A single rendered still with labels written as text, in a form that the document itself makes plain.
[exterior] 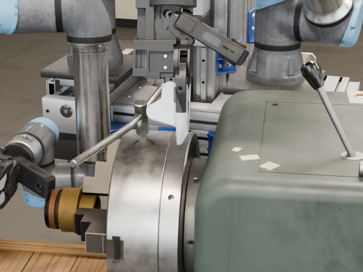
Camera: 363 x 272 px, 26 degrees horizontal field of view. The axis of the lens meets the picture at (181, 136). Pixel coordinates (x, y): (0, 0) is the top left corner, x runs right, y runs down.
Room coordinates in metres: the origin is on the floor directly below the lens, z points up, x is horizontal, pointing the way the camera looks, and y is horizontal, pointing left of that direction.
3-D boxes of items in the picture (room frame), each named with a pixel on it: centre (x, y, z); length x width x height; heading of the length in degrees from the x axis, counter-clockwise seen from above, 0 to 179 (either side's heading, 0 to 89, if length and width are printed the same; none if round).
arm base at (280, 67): (1.92, -0.24, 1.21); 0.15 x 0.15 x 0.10
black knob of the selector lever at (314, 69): (1.22, -0.21, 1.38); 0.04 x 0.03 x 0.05; 82
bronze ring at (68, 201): (1.33, 0.20, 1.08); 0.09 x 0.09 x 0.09; 82
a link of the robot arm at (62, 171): (1.61, 0.30, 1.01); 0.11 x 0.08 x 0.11; 96
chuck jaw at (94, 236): (1.23, 0.14, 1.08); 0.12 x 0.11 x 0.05; 172
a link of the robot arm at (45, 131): (1.61, 0.32, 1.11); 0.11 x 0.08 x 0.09; 168
